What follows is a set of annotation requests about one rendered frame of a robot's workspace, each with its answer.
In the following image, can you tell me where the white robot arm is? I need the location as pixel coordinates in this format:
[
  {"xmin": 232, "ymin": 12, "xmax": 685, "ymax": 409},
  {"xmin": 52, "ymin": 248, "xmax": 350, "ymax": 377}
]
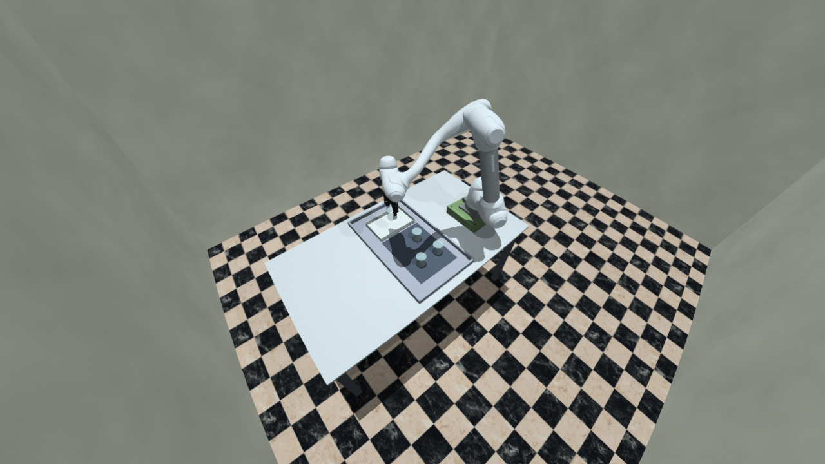
[{"xmin": 379, "ymin": 99, "xmax": 508, "ymax": 229}]

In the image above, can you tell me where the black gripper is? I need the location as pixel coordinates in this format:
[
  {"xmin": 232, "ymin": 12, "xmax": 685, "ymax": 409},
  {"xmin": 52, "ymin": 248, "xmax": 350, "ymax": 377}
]
[{"xmin": 383, "ymin": 192, "xmax": 399, "ymax": 220}]

